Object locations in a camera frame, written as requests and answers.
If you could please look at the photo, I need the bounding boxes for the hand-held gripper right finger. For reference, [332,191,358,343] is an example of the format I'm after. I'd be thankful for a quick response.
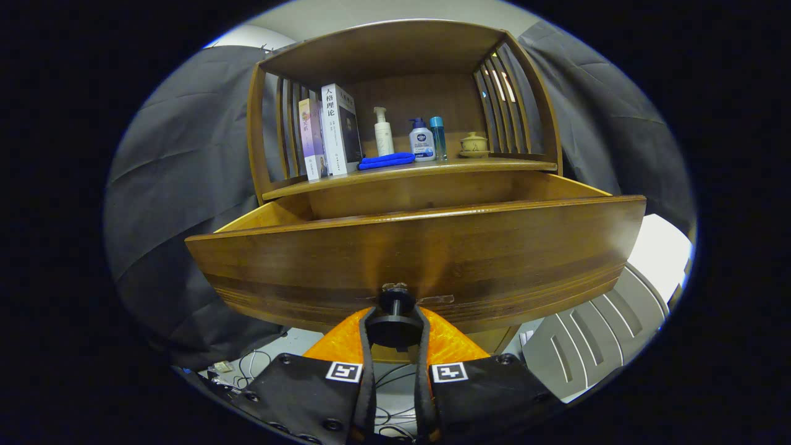
[413,307,564,445]

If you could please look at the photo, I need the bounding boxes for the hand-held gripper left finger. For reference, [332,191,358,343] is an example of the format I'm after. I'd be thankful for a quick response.
[232,307,378,445]

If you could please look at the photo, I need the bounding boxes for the black drawer knob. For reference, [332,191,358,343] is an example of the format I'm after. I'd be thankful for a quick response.
[366,283,425,350]

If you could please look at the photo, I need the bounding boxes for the wooden countertop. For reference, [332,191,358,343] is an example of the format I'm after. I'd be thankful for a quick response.
[261,158,559,201]

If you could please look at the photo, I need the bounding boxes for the grey slatted plastic panel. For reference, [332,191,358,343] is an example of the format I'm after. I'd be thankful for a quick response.
[522,263,671,402]

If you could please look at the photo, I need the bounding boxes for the blue folded cloth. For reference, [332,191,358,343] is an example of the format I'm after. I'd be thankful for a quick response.
[358,152,417,171]

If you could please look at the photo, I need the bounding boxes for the clear bottle dark blue pump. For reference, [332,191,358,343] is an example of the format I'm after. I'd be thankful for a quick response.
[408,117,437,163]

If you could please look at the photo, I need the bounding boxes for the slim teal bottle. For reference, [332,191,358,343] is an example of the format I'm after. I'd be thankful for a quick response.
[429,116,448,162]

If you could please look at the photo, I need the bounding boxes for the white pump bottle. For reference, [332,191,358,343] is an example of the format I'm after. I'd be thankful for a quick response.
[373,106,396,157]

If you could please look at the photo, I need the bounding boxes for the purple book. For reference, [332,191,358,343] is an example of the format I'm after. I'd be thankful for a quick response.
[298,97,328,182]

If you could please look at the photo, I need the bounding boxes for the white book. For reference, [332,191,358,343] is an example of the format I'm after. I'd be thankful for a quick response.
[320,83,364,177]

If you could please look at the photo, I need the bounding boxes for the white table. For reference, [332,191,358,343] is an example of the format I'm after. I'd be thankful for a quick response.
[627,213,694,303]

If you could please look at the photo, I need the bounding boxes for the black floor cables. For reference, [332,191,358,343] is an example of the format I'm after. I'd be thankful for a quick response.
[210,349,421,441]

